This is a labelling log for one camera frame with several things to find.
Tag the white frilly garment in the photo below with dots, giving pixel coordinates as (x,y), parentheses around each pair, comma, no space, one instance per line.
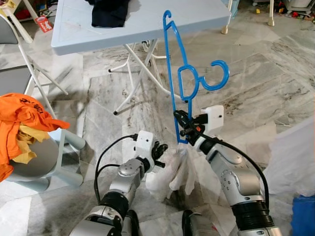
(179,172)

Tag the blue plastic hanger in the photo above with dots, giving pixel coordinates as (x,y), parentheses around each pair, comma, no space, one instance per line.
(227,74)

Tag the orange shirt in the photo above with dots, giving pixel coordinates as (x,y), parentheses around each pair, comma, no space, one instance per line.
(24,113)

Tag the blue shirt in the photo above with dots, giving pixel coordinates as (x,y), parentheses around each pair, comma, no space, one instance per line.
(305,216)

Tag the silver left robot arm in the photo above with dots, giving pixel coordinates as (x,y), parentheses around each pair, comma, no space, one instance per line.
(123,182)

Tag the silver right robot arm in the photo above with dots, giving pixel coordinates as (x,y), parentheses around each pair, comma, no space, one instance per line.
(236,182)

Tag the robot left leg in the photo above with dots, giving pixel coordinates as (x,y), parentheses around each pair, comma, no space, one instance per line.
(127,226)

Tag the robot leg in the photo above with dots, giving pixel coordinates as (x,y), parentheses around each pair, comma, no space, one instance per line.
(199,226)
(127,226)

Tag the robot right leg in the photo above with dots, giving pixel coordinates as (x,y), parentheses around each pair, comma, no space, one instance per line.
(199,226)

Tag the pale blue plastic chair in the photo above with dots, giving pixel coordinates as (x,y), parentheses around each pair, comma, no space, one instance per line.
(69,147)

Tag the white shirt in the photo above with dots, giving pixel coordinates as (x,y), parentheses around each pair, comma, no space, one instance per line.
(295,157)

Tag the white chair with tan feet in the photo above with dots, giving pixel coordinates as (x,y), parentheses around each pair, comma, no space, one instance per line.
(227,19)

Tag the dark navy garment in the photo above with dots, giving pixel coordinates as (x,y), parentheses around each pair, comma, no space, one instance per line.
(108,14)

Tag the red white packet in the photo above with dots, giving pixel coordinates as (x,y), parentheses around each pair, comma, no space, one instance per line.
(43,23)

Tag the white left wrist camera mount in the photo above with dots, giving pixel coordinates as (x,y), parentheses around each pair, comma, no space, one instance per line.
(144,142)

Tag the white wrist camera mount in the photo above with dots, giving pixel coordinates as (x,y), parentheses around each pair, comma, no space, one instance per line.
(144,142)
(214,118)

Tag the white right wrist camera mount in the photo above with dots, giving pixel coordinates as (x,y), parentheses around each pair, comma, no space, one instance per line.
(214,118)

